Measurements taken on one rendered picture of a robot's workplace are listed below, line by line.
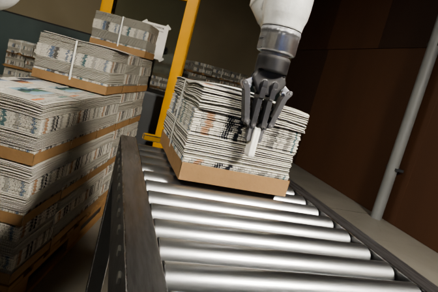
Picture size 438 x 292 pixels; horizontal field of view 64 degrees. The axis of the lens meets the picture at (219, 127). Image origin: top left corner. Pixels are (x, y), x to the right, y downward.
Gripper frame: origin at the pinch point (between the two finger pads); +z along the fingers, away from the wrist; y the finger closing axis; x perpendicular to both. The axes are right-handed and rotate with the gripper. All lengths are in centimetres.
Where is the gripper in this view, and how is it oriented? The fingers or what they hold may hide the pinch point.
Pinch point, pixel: (252, 141)
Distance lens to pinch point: 81.7
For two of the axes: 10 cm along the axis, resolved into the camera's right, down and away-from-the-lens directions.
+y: -9.3, -1.9, -3.1
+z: -2.4, 9.6, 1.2
